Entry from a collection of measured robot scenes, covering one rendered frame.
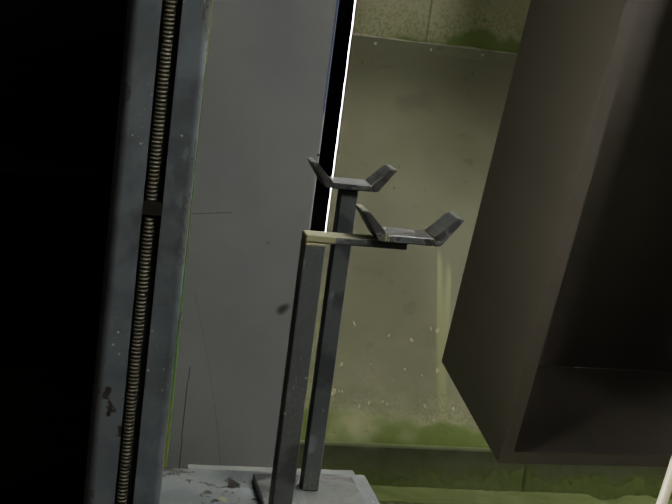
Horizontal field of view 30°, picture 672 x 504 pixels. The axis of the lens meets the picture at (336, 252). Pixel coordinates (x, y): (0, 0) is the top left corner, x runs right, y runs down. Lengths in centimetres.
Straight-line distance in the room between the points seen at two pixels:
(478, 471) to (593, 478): 31
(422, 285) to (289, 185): 173
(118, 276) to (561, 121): 125
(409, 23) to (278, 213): 200
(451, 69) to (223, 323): 204
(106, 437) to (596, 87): 120
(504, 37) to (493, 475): 120
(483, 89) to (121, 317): 257
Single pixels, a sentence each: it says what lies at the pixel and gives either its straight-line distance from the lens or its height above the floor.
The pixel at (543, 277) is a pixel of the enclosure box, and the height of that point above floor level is 82.
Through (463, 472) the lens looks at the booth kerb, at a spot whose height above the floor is 11.
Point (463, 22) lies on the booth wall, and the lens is 350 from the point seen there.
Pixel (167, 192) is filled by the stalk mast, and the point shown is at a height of 110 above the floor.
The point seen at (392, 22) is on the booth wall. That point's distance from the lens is 345.
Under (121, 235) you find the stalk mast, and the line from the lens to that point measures 98.
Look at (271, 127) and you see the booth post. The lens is 149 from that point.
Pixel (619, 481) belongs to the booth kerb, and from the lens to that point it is 333.
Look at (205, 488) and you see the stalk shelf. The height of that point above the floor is 79.
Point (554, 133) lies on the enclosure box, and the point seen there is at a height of 106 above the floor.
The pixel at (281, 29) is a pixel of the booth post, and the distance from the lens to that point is 148.
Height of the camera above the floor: 129
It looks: 13 degrees down
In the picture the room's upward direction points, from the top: 8 degrees clockwise
